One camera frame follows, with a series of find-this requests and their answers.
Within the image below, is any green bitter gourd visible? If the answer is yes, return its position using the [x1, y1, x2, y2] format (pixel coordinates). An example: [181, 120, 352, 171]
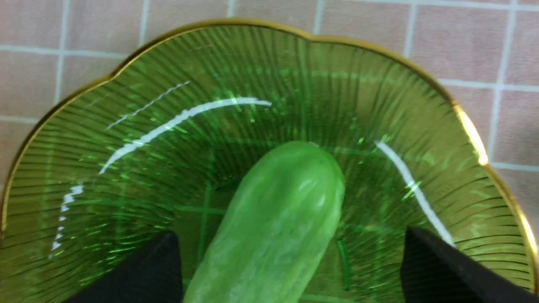
[184, 141, 345, 303]

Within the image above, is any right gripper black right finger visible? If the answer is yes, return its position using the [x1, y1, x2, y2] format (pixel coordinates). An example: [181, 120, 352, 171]
[400, 227, 538, 303]

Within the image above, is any green plastic plate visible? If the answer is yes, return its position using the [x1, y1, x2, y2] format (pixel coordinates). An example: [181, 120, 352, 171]
[1, 19, 538, 303]

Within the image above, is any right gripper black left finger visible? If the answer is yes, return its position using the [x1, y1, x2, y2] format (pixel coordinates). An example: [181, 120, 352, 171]
[66, 231, 184, 303]

